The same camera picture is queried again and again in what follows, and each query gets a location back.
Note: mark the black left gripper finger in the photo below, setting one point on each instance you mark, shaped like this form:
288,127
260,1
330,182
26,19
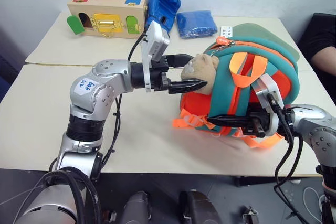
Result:
186,85
179,60

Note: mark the blue folded cloth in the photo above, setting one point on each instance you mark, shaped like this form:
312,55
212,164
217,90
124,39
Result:
197,24

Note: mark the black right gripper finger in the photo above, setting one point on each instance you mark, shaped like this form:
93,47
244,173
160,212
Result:
231,121

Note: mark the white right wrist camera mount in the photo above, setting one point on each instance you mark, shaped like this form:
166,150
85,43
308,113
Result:
267,87

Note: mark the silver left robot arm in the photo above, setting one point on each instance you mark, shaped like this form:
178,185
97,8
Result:
105,82

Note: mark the white letter card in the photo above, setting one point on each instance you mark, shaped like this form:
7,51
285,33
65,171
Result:
225,32

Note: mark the tan teddy bear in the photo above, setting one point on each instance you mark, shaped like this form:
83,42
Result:
203,70

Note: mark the orange and teal backpack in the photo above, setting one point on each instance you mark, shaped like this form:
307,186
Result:
278,61

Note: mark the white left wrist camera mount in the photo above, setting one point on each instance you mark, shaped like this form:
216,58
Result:
155,43

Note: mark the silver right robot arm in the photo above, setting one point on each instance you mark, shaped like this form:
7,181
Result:
312,124

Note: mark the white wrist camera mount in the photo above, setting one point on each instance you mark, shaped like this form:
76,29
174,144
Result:
155,43
267,87

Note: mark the person in black shirt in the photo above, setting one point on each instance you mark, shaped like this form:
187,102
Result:
323,32

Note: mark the dark rounded shape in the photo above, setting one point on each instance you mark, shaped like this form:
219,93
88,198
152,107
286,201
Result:
137,208
199,208

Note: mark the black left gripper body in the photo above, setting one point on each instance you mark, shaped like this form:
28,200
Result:
159,77

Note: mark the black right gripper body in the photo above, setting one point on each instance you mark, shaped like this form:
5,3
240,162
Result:
258,125

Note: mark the person's bare forearm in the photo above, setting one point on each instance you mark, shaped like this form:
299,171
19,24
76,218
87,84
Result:
325,54

